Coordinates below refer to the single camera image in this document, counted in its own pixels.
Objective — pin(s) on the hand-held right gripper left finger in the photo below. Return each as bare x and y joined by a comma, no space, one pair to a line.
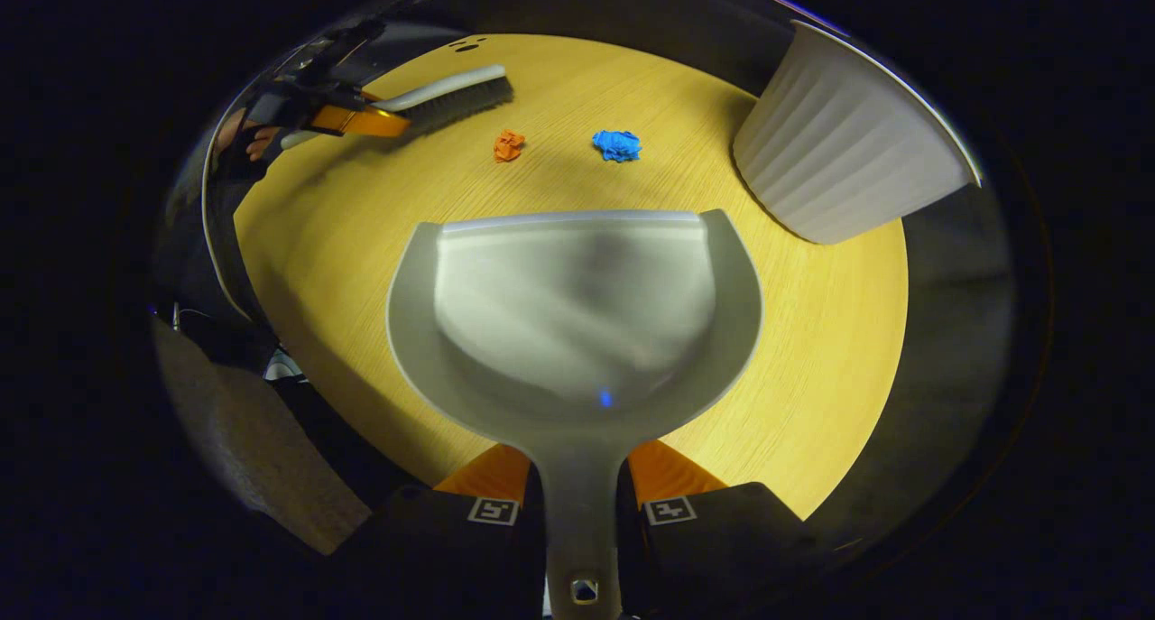
442,557

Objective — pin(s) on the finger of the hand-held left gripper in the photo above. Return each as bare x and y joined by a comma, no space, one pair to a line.
361,121
338,94

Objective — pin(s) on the grey fabric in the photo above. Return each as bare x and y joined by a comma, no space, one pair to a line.
253,439

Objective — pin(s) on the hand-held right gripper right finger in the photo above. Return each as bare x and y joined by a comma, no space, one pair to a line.
713,557

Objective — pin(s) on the white ribbed garbage bin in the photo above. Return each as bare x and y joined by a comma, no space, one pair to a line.
839,151

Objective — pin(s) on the blue paper trash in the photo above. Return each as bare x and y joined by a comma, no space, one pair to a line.
616,145

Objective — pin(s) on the white dustpan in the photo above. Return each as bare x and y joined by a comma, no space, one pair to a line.
577,331

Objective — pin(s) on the orange paper trash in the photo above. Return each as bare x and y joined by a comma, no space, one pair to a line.
509,145

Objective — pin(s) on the small grey broom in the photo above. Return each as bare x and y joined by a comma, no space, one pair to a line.
451,97

